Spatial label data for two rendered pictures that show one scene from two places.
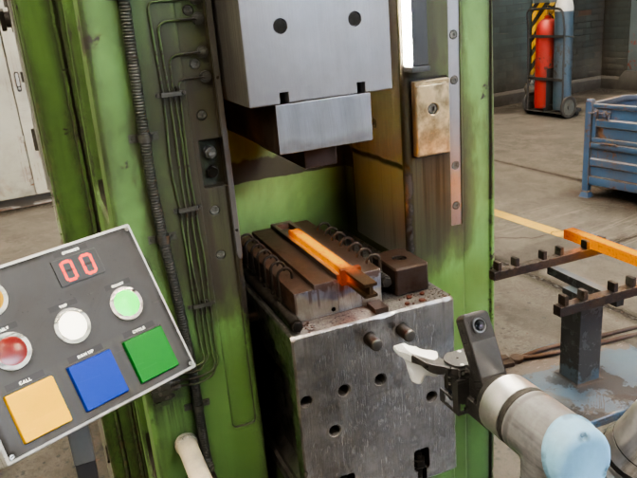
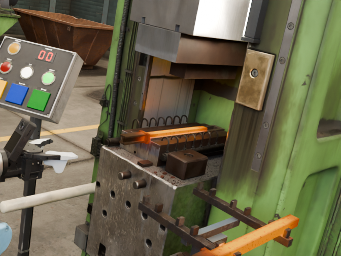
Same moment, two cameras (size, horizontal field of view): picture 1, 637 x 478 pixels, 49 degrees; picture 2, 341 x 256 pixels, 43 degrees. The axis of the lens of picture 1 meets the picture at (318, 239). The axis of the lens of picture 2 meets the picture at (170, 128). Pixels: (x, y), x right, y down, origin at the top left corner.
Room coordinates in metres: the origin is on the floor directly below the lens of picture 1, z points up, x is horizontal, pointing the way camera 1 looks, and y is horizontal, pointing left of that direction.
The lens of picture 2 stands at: (0.77, -1.36, 1.44)
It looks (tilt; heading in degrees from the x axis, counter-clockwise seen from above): 16 degrees down; 63
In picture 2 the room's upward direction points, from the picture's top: 11 degrees clockwise
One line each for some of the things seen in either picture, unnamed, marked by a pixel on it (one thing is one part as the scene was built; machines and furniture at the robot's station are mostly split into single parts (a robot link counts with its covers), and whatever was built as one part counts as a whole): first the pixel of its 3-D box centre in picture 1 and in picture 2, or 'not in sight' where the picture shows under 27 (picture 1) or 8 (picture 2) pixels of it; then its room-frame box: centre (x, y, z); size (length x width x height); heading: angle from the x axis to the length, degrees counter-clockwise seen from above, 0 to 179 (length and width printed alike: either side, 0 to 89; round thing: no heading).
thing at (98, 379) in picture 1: (97, 379); (17, 94); (0.98, 0.37, 1.01); 0.07 x 0.05 x 0.07; 136
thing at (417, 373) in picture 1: (415, 366); (40, 149); (1.00, -0.14, 0.97); 0.09 x 0.03 x 0.06; 53
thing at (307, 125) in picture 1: (287, 111); (197, 45); (1.54, 0.04, 1.32); 0.42 x 0.20 x 0.10; 21
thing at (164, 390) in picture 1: (163, 380); (97, 147); (1.33, 0.36, 0.80); 0.06 x 0.03 x 0.14; 111
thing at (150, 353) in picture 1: (150, 354); (39, 100); (1.05, 0.30, 1.01); 0.07 x 0.05 x 0.07; 136
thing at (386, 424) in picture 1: (330, 355); (178, 206); (1.57, 0.00, 0.69); 0.56 x 0.38 x 0.45; 21
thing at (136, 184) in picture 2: (406, 332); (139, 184); (1.32, -0.17, 0.87); 0.04 x 0.03 x 0.03; 21
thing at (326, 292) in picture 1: (301, 263); (179, 139); (1.54, 0.04, 0.96); 0.42 x 0.20 x 0.09; 21
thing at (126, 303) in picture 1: (126, 303); (48, 77); (1.08, 0.33, 1.09); 0.05 x 0.03 x 0.04; 111
